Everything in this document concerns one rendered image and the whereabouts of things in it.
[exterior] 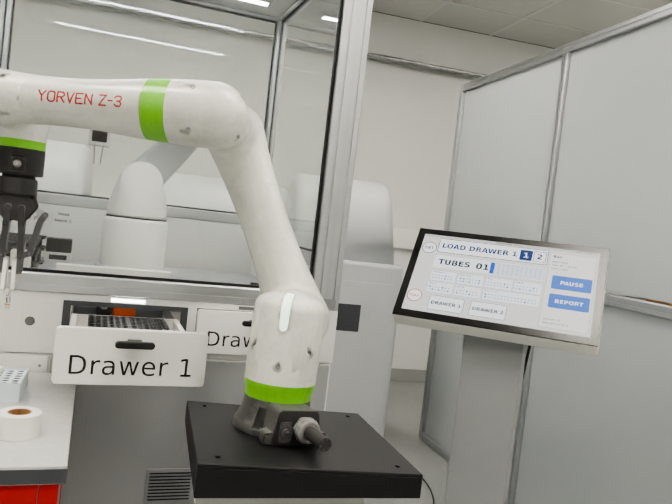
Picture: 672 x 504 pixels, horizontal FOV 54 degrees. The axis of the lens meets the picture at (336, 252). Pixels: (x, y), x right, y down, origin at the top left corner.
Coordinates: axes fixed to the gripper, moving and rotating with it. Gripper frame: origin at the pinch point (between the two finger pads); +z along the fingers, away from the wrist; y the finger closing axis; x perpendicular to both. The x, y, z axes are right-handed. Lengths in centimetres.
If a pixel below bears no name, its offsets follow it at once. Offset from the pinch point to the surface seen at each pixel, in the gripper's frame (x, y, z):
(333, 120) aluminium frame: 18, 72, -46
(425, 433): 184, 201, 96
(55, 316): 15.9, 8.7, 11.3
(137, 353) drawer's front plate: -17.5, 26.4, 11.6
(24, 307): 15.7, 1.9, 9.6
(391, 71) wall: 324, 209, -138
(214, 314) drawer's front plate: 15.0, 45.9, 8.1
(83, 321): 17.6, 15.0, 12.4
